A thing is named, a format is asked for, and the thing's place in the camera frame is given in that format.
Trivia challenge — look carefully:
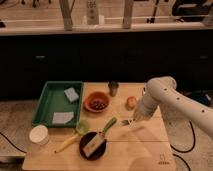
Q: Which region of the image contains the silver metal fork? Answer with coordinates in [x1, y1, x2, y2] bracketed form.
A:
[121, 119, 134, 126]

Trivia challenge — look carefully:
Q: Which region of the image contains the grey cloth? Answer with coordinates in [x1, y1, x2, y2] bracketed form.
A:
[52, 112, 74, 124]

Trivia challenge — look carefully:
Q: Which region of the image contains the black cable on left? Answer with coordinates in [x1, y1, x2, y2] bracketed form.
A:
[0, 131, 28, 154]

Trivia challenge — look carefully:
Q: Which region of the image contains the dark round plate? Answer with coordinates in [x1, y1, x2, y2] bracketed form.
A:
[79, 132, 107, 161]

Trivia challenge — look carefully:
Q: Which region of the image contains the dark blue object on floor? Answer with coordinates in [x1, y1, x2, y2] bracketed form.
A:
[196, 92, 212, 106]

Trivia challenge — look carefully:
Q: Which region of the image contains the green plastic tray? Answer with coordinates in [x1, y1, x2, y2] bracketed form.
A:
[32, 81, 83, 128]

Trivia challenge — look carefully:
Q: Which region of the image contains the orange fruit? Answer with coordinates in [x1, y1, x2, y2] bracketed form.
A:
[126, 96, 137, 110]

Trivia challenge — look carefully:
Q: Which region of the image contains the yellow-green spatula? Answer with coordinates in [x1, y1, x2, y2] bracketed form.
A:
[55, 120, 90, 153]

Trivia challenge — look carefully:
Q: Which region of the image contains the black cable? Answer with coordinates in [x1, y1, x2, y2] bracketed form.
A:
[170, 120, 198, 171]
[0, 131, 28, 154]

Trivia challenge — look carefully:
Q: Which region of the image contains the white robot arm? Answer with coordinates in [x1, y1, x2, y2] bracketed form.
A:
[133, 76, 213, 139]

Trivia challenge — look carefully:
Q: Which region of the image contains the orange bowl with dark food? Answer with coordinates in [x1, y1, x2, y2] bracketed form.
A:
[84, 91, 110, 113]

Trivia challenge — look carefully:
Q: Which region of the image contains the metal cup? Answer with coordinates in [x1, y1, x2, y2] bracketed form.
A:
[108, 81, 119, 97]

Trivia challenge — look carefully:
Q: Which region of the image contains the blue-grey sponge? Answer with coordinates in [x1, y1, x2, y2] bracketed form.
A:
[64, 88, 79, 102]

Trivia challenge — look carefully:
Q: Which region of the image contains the white paper cup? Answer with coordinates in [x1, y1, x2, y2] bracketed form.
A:
[29, 125, 49, 145]

